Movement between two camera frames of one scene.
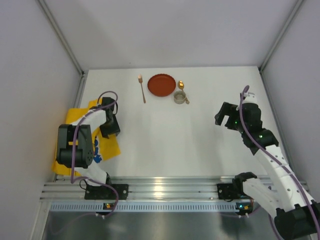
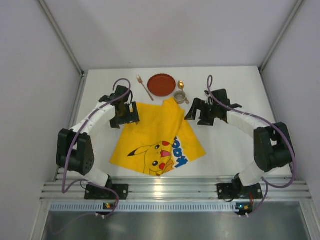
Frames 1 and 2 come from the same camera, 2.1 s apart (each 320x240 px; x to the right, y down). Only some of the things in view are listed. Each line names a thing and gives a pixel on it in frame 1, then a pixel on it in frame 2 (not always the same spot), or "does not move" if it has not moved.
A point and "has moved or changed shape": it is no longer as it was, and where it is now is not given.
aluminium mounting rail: (142, 188) does not move
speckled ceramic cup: (179, 97) does not move
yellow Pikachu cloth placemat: (105, 147) to (162, 140)
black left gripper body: (111, 128) to (125, 119)
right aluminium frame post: (279, 35) does not move
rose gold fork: (140, 79) has moved or changed shape
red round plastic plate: (161, 85) does not move
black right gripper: (225, 113) to (202, 113)
